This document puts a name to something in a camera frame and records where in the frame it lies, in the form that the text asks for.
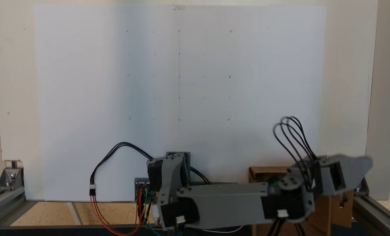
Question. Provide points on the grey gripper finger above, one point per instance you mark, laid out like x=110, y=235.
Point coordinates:
x=357, y=168

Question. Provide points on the green dice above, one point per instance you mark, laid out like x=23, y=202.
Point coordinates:
x=274, y=181

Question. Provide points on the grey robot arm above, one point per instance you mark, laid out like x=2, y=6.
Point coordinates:
x=227, y=203

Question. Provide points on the brown cardboard box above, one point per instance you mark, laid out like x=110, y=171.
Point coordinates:
x=337, y=209

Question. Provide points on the small blue circuit board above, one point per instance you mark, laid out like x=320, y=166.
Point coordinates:
x=141, y=188

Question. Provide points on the clear tape strip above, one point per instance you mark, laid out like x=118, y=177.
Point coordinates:
x=178, y=7

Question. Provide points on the white paper sheet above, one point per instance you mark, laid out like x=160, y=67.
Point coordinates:
x=83, y=98

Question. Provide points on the metal corner bracket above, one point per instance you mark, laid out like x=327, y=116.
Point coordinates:
x=362, y=190
x=9, y=178

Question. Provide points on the aluminium frame profile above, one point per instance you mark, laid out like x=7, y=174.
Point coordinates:
x=375, y=213
x=1, y=205

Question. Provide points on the grey frame upright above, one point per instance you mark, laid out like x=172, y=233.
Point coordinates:
x=383, y=98

